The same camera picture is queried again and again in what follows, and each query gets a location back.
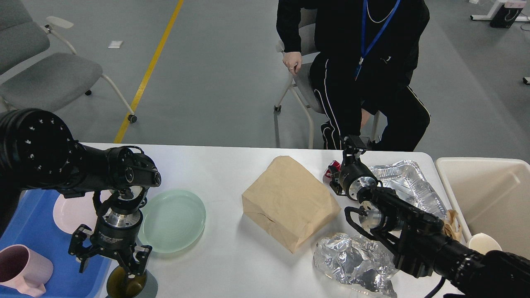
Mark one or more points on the white paper cup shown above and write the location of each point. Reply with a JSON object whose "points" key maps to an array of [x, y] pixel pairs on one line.
{"points": [[483, 243]]}

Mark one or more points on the seated person in black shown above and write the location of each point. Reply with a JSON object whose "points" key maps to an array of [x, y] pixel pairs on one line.
{"points": [[387, 72]]}

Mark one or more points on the black box on floor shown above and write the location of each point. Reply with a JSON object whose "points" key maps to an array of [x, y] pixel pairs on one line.
{"points": [[505, 16]]}

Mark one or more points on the green plate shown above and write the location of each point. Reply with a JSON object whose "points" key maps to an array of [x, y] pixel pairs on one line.
{"points": [[173, 220]]}

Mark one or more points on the crumpled brown paper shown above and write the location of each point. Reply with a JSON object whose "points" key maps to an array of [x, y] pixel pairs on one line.
{"points": [[451, 227]]}

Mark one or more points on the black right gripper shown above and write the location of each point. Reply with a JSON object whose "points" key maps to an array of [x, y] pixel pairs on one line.
{"points": [[355, 176]]}

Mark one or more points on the white chair under person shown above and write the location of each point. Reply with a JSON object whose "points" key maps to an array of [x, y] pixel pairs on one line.
{"points": [[304, 78]]}

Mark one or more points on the beige plastic bin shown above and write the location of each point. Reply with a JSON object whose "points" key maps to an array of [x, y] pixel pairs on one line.
{"points": [[491, 196]]}

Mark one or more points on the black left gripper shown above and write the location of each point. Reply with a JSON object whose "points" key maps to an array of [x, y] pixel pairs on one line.
{"points": [[114, 237]]}

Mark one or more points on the teal mug yellow inside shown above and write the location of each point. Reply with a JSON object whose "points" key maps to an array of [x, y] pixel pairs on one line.
{"points": [[121, 285]]}

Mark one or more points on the aluminium foil tray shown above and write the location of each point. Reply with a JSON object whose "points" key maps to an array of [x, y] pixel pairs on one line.
{"points": [[406, 178]]}

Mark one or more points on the blue plastic tray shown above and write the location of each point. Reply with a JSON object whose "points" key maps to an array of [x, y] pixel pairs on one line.
{"points": [[32, 225]]}

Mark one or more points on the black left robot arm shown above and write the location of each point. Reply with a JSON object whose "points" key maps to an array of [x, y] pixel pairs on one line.
{"points": [[38, 151]]}

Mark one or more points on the brown paper bag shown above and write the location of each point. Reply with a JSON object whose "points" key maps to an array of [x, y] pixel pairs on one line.
{"points": [[289, 203]]}

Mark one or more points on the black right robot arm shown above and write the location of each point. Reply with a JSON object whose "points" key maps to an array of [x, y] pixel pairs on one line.
{"points": [[415, 237]]}

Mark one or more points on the crumpled aluminium foil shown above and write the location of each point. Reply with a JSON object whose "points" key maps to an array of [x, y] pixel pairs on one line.
{"points": [[364, 265]]}

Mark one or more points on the pink plate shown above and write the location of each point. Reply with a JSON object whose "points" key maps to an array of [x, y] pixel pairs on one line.
{"points": [[69, 214]]}

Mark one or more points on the pink mug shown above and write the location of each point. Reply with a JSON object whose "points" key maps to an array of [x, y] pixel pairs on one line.
{"points": [[25, 270]]}

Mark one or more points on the white paper scrap on floor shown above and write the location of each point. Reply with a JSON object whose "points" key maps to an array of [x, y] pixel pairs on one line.
{"points": [[115, 44]]}

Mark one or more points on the grey office chair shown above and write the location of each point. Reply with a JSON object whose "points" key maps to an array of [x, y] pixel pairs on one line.
{"points": [[53, 82]]}

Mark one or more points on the red snack wrapper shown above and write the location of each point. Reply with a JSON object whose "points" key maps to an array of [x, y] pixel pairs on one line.
{"points": [[332, 171]]}

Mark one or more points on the blue lanyard badge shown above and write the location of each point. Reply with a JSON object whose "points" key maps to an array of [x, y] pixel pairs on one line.
{"points": [[366, 48]]}

